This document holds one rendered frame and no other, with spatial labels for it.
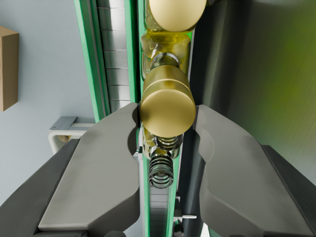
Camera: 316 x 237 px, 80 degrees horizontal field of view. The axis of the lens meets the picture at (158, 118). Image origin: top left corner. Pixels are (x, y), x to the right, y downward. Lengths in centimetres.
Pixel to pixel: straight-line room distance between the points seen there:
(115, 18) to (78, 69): 24
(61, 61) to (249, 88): 50
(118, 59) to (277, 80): 30
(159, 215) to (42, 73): 61
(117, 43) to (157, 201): 52
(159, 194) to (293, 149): 52
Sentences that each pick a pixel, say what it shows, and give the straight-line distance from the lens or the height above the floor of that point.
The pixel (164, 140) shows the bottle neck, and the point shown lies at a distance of 20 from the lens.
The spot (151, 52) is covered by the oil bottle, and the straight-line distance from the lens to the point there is 20.
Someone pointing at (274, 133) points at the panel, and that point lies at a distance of 25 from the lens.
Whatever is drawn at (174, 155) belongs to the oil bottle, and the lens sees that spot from 27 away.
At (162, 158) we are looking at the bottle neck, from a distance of 23.
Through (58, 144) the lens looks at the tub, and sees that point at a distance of 68.
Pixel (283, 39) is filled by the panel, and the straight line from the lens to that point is 25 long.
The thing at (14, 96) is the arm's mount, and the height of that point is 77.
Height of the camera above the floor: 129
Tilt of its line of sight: 59 degrees down
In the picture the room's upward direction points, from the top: 178 degrees counter-clockwise
